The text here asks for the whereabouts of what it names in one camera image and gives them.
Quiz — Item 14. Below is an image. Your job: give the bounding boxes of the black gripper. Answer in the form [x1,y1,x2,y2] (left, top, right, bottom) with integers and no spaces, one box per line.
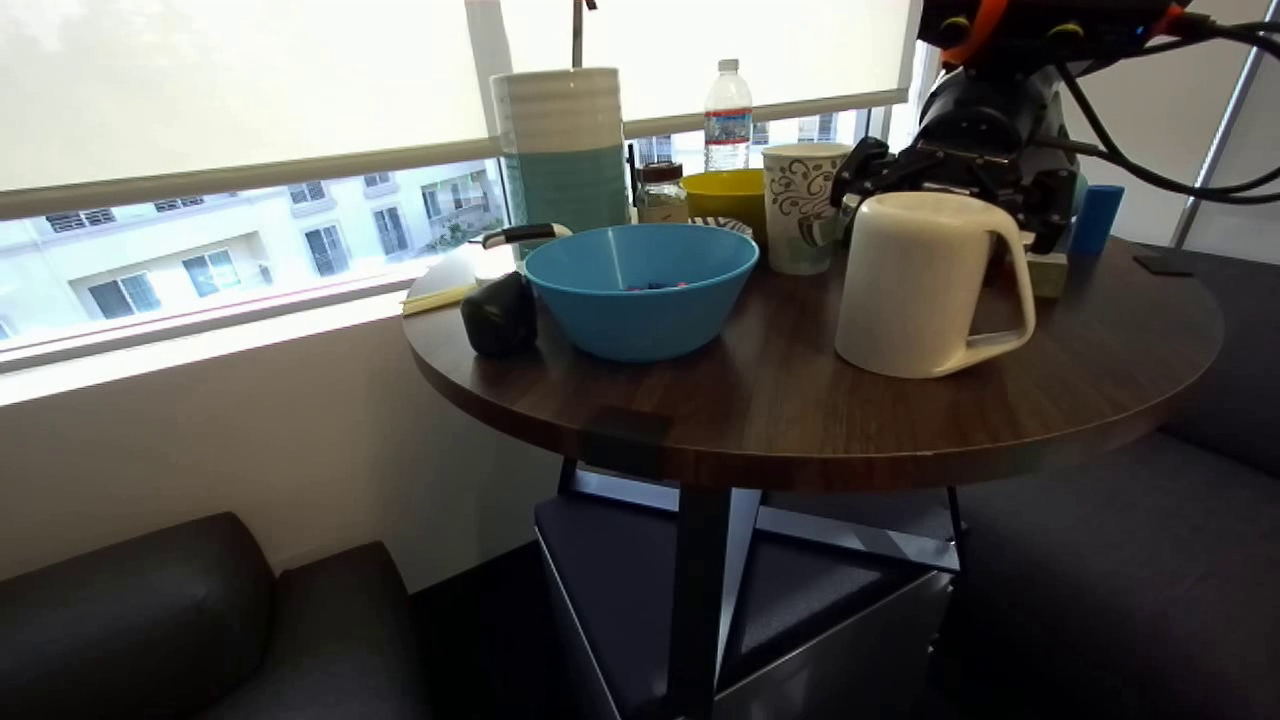
[832,67,1079,251]

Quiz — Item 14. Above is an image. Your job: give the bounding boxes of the cream mug cup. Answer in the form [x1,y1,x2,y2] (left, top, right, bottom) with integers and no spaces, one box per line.
[837,191,1036,379]

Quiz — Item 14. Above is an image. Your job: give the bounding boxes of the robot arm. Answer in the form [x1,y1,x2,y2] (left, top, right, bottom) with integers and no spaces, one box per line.
[832,0,1192,251]

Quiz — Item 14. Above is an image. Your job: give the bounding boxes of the patterned white cup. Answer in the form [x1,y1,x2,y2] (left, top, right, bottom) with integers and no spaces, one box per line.
[766,144,849,277]

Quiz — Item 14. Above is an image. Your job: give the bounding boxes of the water bottle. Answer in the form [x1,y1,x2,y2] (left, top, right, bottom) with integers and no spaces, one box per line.
[705,57,752,171]

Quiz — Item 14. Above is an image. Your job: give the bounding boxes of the yellow bowl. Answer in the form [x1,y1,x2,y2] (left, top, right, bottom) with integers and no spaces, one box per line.
[684,167,769,239]

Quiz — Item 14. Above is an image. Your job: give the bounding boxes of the small glass jar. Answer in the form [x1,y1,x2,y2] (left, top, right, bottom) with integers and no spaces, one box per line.
[635,165,687,224]

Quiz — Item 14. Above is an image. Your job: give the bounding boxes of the round wooden table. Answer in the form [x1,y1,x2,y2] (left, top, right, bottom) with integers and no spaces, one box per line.
[399,217,1229,720]

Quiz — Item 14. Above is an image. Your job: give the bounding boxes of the blue plastic bowl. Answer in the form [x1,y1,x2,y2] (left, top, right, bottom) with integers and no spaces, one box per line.
[519,224,761,363]

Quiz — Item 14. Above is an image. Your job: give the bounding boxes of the stacked white teal cups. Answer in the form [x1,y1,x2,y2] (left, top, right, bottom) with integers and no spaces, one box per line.
[491,67,628,228]

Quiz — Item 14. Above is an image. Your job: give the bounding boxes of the grey sofa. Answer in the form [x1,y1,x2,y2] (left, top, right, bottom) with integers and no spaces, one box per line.
[935,251,1280,720]

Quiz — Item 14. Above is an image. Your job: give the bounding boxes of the black leather armchair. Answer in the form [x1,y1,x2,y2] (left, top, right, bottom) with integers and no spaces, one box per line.
[0,512,432,720]

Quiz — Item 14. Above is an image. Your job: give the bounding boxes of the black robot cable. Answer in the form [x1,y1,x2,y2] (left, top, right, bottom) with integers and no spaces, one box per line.
[1051,0,1280,209]

